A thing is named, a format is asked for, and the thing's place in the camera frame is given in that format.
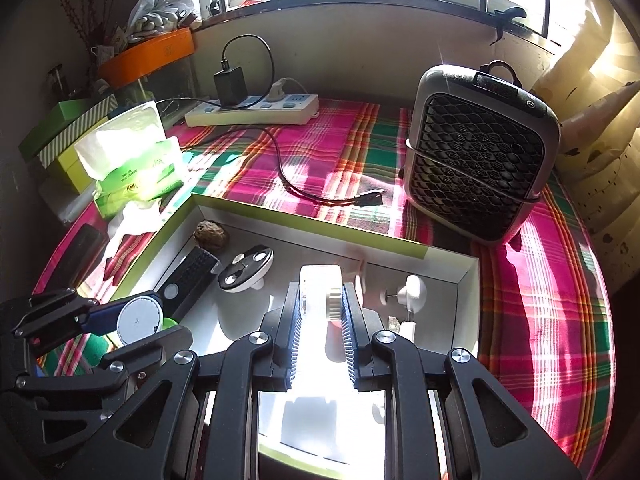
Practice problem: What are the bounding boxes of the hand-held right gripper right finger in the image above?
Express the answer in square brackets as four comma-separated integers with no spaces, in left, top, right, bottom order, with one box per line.
[341,282,583,480]

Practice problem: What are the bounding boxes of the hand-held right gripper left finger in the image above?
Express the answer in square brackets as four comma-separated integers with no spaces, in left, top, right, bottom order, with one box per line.
[65,282,306,480]

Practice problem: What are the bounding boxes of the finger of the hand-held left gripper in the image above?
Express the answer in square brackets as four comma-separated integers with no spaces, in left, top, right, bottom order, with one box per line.
[10,325,194,461]
[10,287,122,339]

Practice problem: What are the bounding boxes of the white round mount green base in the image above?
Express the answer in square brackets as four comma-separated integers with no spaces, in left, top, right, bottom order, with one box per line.
[116,296,180,346]

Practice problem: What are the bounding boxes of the pink and white clip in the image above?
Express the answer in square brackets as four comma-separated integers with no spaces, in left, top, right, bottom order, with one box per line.
[299,264,351,363]

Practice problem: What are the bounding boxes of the black rectangular remote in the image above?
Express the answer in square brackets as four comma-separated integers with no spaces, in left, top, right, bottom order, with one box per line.
[152,246,218,318]

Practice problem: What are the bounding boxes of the white and green cardboard box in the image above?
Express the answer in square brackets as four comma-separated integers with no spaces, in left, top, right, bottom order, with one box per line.
[117,193,481,468]

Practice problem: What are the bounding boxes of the black oval three-button remote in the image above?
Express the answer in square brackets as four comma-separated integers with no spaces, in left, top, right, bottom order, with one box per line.
[217,245,275,293]

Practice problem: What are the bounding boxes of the long black case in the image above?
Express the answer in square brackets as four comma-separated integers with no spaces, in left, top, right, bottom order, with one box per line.
[35,225,108,293]

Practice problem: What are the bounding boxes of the crumpled white tissue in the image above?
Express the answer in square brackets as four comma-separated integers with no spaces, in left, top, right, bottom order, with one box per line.
[102,199,163,281]

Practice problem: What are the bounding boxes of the green tissue pack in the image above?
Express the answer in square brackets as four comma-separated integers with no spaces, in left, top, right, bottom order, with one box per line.
[74,101,183,218]

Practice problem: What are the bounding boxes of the yellow-green box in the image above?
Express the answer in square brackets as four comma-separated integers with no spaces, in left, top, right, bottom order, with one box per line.
[55,152,101,196]

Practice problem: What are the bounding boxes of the plaid tablecloth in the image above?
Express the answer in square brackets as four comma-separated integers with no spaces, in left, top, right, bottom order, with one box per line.
[32,97,613,480]

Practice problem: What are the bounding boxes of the striped box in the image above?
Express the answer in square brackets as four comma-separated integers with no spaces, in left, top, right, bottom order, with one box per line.
[37,97,118,168]

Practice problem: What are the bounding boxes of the white and black desk heater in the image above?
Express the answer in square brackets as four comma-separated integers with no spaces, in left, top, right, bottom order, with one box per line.
[402,60,562,246]

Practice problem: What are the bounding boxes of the dark green box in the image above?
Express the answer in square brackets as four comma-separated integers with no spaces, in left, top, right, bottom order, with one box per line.
[19,99,108,163]

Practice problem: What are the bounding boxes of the white power strip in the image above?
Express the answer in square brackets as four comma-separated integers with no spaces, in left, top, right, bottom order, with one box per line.
[185,92,321,128]

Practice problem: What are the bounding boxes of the white plug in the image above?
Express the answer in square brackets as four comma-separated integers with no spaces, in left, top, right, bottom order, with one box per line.
[270,77,301,101]

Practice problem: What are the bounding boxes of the dark glass jar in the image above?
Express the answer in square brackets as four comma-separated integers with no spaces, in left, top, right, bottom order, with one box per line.
[47,65,66,98]

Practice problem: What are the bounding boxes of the black charger adapter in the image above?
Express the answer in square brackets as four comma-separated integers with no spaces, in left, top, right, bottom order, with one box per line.
[213,62,248,108]

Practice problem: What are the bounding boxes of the orange box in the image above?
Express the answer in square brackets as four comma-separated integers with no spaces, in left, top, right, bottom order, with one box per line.
[97,27,195,88]

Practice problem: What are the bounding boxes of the dried branch bouquet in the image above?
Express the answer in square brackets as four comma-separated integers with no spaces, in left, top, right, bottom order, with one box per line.
[52,0,118,68]

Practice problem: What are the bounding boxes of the white plastic bags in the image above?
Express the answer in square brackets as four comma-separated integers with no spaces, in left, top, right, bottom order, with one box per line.
[125,0,203,41]

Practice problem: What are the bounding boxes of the cream heart-print curtain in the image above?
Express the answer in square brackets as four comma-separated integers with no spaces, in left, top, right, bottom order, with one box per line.
[530,0,640,321]

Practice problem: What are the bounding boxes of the black charging cable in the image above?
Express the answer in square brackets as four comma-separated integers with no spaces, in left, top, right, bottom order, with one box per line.
[177,34,386,207]

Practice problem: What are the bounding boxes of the black window handle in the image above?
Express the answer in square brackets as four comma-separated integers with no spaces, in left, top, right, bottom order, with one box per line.
[491,7,527,46]

